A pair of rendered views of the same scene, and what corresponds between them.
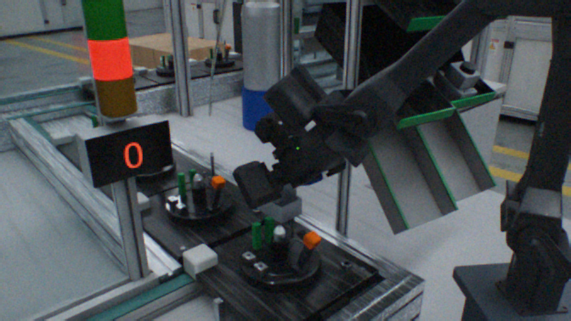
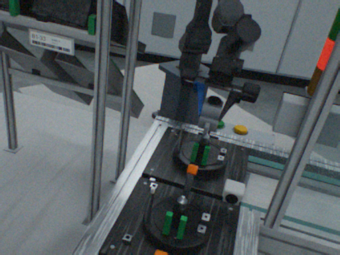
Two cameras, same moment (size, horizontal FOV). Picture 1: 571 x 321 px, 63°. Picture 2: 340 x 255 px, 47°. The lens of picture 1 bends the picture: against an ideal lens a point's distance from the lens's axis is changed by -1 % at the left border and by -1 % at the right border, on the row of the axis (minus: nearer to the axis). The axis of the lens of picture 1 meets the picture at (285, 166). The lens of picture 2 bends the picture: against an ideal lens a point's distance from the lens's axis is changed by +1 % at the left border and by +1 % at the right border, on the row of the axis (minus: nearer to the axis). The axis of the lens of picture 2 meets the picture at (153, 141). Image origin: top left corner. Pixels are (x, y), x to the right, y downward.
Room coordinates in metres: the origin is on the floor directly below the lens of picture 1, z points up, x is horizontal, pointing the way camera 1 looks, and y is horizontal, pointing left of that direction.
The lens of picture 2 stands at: (1.24, 0.58, 1.54)
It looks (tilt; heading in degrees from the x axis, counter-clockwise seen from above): 33 degrees down; 233
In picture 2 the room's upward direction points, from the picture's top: 9 degrees clockwise
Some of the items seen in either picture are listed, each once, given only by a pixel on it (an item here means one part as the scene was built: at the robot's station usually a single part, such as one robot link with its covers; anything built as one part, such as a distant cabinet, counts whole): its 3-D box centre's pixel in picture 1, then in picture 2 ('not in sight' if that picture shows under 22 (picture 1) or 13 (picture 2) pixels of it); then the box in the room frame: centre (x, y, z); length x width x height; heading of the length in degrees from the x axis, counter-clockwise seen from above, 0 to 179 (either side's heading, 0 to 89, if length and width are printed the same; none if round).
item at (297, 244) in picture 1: (279, 261); (200, 156); (0.65, 0.01, 0.98); 0.14 x 0.14 x 0.02
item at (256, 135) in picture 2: not in sight; (238, 139); (0.43, -0.07, 0.93); 0.21 x 0.07 x 0.06; 131
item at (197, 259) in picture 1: (200, 261); (232, 192); (0.66, 0.15, 0.97); 0.05 x 0.05 x 0.04; 41
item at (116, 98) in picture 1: (116, 93); (325, 82); (0.62, 0.23, 1.28); 0.05 x 0.05 x 0.05
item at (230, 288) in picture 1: (279, 270); (199, 161); (0.65, 0.01, 0.96); 0.24 x 0.24 x 0.02; 41
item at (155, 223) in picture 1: (198, 190); (179, 211); (0.85, 0.18, 1.01); 0.24 x 0.24 x 0.13; 41
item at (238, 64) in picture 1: (218, 55); not in sight; (2.17, 0.31, 1.01); 0.24 x 0.24 x 0.13; 41
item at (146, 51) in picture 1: (171, 58); not in sight; (5.88, 1.43, 0.20); 1.20 x 0.80 x 0.41; 51
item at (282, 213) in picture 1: (274, 190); (210, 113); (0.66, 0.02, 1.11); 0.08 x 0.04 x 0.07; 41
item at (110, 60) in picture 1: (110, 57); (337, 55); (0.62, 0.23, 1.33); 0.05 x 0.05 x 0.05
